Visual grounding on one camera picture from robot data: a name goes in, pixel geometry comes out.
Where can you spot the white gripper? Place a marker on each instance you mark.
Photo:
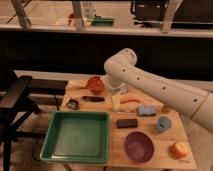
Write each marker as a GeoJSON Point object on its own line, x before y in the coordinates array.
{"type": "Point", "coordinates": [115, 100]}

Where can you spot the orange pepper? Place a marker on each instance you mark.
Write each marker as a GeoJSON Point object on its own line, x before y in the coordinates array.
{"type": "Point", "coordinates": [127, 99]}

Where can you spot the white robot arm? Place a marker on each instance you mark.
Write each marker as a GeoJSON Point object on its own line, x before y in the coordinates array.
{"type": "Point", "coordinates": [194, 103]}

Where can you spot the green plastic tray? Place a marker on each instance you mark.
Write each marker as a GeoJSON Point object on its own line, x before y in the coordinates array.
{"type": "Point", "coordinates": [77, 137]}

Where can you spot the clear plastic wrapper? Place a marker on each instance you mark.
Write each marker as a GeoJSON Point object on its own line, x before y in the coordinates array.
{"type": "Point", "coordinates": [114, 85]}

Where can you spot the black rectangular sponge block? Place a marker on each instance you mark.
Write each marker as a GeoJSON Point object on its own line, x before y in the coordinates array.
{"type": "Point", "coordinates": [127, 123]}

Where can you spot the red bowl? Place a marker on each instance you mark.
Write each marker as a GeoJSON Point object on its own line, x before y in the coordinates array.
{"type": "Point", "coordinates": [95, 85]}

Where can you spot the blue cup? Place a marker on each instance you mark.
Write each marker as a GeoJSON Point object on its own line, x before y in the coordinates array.
{"type": "Point", "coordinates": [163, 124]}

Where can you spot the orange round fruit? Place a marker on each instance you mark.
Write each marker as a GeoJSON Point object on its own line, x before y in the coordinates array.
{"type": "Point", "coordinates": [179, 149]}

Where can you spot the green box on floor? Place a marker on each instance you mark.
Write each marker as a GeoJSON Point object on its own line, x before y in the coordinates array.
{"type": "Point", "coordinates": [102, 22]}

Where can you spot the black chair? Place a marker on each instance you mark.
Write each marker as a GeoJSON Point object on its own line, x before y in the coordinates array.
{"type": "Point", "coordinates": [16, 106]}

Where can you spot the black handled tool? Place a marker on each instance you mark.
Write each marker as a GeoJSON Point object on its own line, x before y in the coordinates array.
{"type": "Point", "coordinates": [93, 99]}

